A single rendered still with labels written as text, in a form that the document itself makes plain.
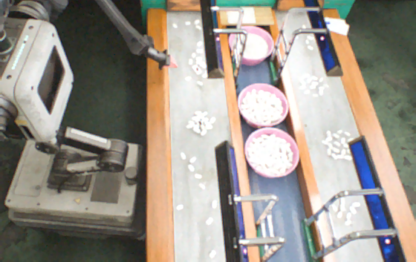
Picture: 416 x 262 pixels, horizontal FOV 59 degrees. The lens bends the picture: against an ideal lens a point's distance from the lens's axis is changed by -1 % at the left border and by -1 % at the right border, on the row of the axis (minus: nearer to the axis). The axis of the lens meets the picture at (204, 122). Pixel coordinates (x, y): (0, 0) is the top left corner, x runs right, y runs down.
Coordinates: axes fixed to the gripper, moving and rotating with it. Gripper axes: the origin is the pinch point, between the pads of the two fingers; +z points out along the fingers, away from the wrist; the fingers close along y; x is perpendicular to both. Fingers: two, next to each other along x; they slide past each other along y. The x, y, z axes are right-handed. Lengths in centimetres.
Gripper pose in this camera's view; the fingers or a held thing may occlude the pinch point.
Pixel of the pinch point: (176, 66)
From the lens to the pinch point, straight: 198.5
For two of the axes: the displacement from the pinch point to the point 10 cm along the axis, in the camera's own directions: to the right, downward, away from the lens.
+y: -0.5, -8.5, 5.2
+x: -6.8, 4.1, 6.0
